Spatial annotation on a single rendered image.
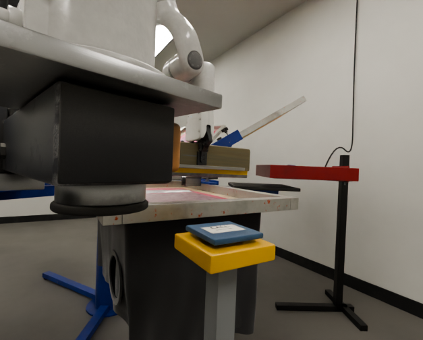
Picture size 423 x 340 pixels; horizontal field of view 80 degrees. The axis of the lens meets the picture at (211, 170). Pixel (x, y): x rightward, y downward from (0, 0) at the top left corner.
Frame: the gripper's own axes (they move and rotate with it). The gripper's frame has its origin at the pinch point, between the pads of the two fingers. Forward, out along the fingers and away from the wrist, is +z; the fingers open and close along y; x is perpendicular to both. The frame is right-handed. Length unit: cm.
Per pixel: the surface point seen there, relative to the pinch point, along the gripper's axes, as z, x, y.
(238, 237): 13.4, -12.1, 36.1
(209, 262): 16.0, -18.1, 37.3
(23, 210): 91, -80, -459
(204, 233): 13.3, -16.2, 32.2
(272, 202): 11.9, 17.8, 13.9
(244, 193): 12.2, 25.8, -8.6
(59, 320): 110, -31, -126
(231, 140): -15, 58, -63
